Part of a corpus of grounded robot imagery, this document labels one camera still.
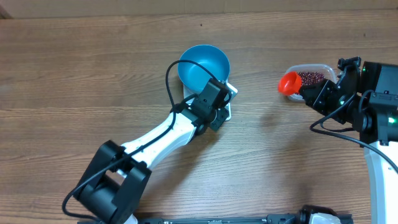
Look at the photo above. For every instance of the red measuring scoop blue handle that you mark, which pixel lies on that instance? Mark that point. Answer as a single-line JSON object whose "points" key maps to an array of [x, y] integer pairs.
{"points": [[290, 83]]}

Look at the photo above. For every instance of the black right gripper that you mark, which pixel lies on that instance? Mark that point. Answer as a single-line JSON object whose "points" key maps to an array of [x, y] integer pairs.
{"points": [[322, 92]]}

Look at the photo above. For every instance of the white digital kitchen scale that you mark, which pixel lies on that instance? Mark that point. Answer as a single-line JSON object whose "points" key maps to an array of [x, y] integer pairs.
{"points": [[187, 92]]}

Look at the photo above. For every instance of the clear plastic food container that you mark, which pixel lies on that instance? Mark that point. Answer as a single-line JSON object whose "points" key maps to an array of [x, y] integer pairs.
{"points": [[325, 69]]}

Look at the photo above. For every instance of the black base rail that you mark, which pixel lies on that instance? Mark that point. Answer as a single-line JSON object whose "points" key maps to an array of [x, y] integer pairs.
{"points": [[308, 214]]}

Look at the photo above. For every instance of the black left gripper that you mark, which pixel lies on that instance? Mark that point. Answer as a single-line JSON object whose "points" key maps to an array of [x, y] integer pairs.
{"points": [[223, 115]]}

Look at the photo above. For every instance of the red adzuki beans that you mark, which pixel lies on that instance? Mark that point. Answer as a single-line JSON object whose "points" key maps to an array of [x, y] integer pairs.
{"points": [[311, 78]]}

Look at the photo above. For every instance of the teal plastic bowl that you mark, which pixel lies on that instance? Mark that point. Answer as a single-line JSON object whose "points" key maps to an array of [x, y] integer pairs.
{"points": [[208, 56]]}

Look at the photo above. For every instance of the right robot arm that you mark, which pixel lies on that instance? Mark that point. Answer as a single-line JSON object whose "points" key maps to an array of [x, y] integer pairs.
{"points": [[361, 107]]}

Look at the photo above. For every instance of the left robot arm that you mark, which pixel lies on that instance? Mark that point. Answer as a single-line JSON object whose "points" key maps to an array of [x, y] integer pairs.
{"points": [[116, 177]]}

